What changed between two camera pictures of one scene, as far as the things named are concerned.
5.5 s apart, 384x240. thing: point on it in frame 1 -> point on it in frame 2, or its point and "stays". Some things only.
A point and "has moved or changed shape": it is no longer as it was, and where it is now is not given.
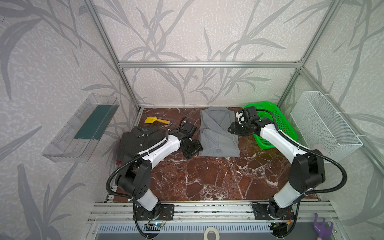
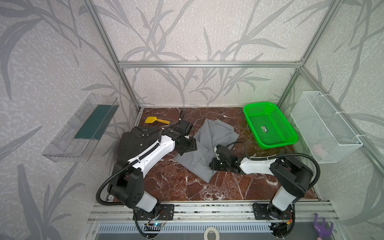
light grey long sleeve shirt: [218, 136] has moved or changed shape
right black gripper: [237, 129] -> [218, 163]
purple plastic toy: [323, 232] stays
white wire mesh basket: [321, 127] stays
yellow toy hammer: [152, 119] stays
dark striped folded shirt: [137, 139] stays
